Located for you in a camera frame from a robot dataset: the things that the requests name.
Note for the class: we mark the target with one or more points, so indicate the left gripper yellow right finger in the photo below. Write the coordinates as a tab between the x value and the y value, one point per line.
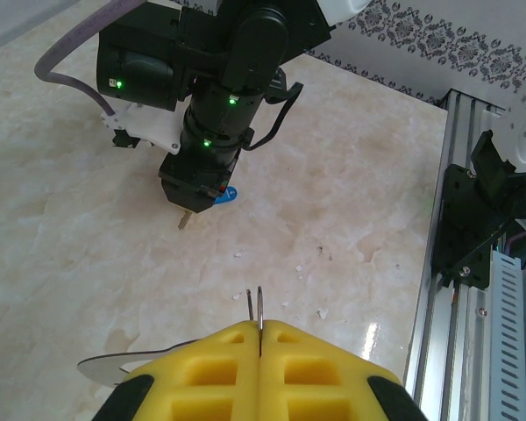
324	386

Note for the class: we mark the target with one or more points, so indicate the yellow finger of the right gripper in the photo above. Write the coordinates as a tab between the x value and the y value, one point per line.
186	198

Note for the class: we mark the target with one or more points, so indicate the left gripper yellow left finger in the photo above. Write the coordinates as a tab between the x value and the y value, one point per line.
201	386

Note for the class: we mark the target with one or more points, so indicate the brass key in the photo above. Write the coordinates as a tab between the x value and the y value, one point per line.
184	220

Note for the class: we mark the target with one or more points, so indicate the blue key tag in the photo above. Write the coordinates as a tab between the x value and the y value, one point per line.
227	195

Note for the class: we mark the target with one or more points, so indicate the metal key holder with rings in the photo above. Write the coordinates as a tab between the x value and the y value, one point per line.
101	366

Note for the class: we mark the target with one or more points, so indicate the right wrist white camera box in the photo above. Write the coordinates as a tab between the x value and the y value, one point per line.
144	127

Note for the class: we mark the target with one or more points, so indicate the aluminium mounting rail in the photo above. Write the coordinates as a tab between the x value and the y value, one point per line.
447	351

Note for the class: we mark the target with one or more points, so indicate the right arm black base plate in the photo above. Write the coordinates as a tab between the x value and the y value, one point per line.
460	219

